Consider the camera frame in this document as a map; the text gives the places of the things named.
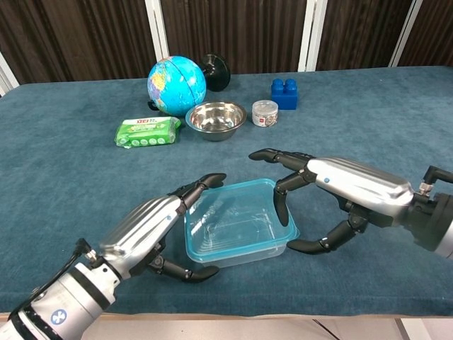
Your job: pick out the blue globe with black stand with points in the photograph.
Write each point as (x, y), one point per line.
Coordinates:
(177, 85)

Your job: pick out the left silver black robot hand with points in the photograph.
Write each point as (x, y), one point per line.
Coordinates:
(141, 226)

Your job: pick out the blue table cloth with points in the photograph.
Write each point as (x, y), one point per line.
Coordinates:
(70, 198)

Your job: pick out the green wet wipes pack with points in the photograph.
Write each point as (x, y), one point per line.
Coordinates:
(147, 132)

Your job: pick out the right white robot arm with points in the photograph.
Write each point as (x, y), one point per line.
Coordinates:
(435, 223)

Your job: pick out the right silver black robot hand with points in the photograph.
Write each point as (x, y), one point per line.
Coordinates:
(364, 187)

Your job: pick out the teal container lid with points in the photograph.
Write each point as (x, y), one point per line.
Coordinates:
(244, 198)

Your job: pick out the stainless steel bowl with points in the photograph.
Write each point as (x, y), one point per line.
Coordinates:
(216, 122)

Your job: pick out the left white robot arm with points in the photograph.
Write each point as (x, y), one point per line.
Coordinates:
(67, 304)

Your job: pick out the blue building block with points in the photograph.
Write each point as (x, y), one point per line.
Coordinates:
(285, 95)

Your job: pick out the white partition frame post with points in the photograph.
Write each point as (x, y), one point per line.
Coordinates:
(407, 32)
(156, 35)
(313, 35)
(7, 76)

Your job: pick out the small clear round jar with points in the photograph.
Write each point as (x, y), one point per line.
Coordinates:
(265, 114)

